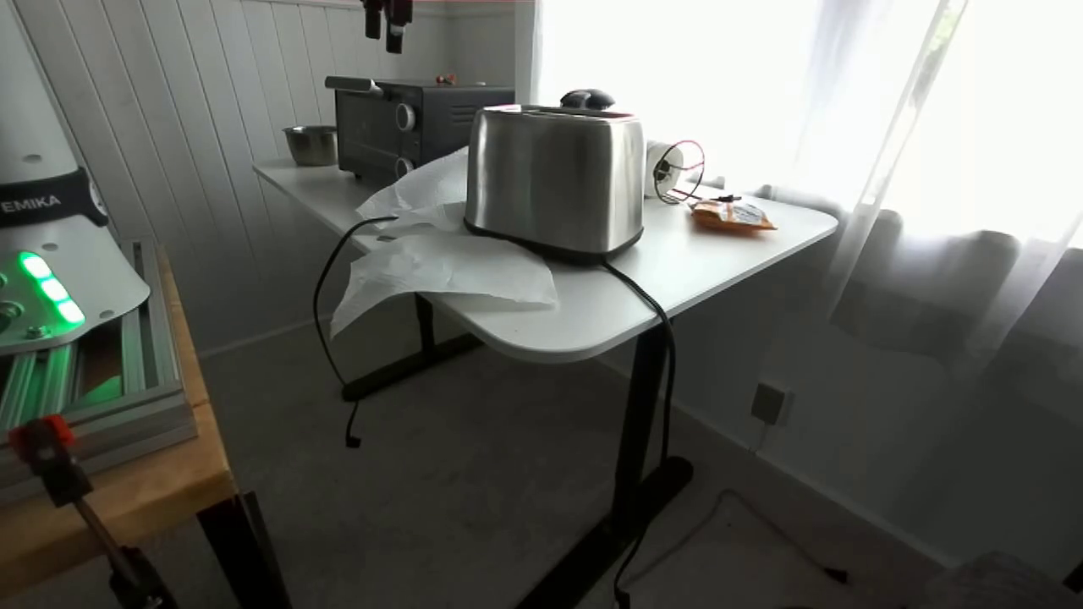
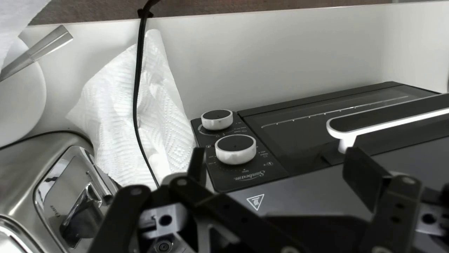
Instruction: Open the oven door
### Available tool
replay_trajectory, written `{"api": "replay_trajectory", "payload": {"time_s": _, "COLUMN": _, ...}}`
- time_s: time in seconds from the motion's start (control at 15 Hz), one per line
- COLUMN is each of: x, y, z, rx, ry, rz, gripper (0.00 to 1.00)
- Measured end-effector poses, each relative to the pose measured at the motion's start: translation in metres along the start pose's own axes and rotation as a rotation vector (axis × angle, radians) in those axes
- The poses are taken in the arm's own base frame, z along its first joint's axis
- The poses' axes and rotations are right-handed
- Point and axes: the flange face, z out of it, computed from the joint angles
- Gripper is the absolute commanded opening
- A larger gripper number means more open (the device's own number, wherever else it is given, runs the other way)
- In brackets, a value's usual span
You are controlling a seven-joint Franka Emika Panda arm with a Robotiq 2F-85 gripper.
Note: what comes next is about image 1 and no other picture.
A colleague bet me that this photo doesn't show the orange snack packet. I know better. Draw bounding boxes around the orange snack packet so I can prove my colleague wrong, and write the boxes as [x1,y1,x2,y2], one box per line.
[686,196,779,242]

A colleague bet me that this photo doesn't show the dark grey couch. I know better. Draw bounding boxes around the dark grey couch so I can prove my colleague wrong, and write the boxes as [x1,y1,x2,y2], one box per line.
[826,206,1083,384]

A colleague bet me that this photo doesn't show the white desk with black legs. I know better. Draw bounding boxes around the white desk with black legs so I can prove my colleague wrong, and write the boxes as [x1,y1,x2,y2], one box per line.
[251,157,843,609]

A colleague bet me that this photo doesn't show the black clamp with red jaw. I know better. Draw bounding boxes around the black clamp with red jaw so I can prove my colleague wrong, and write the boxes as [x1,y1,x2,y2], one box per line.
[5,412,176,609]

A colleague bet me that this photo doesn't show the small black rounded object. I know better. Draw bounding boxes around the small black rounded object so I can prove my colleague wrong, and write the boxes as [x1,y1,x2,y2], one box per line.
[558,85,618,115]

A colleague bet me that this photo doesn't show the stainless steel toaster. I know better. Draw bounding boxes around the stainless steel toaster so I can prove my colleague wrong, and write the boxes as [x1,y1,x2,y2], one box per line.
[459,101,651,268]

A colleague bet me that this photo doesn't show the thin black floor cable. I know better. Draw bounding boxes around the thin black floor cable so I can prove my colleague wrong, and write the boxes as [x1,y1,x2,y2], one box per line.
[611,483,852,609]

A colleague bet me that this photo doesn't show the sheer white curtain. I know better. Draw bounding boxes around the sheer white curtain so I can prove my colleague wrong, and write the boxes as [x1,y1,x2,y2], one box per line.
[776,0,1083,570]

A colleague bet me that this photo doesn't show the wall power outlet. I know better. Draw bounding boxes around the wall power outlet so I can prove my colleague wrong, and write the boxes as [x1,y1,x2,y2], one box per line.
[752,378,792,430]

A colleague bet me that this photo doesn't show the black hanging cable with plug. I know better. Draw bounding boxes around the black hanging cable with plug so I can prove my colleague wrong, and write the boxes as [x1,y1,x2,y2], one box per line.
[312,212,398,455]

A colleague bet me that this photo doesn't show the clear glass object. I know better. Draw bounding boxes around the clear glass object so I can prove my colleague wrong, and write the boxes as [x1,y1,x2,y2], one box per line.
[651,135,711,209]

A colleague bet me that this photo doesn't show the white cloth sheet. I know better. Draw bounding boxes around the white cloth sheet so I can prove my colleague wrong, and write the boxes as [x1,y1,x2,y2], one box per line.
[329,147,563,340]

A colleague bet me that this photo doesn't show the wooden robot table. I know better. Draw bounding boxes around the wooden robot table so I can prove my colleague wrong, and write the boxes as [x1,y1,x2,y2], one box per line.
[0,247,292,609]

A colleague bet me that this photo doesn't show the small metal cup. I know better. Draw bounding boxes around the small metal cup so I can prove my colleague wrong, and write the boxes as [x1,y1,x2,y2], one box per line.
[281,123,342,171]

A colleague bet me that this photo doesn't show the black toaster power cable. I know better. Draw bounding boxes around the black toaster power cable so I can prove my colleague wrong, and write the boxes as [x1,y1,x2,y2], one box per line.
[597,254,679,609]

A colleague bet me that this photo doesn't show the aluminium profile frame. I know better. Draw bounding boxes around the aluminium profile frame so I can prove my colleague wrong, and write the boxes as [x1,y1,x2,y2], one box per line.
[0,242,200,481]

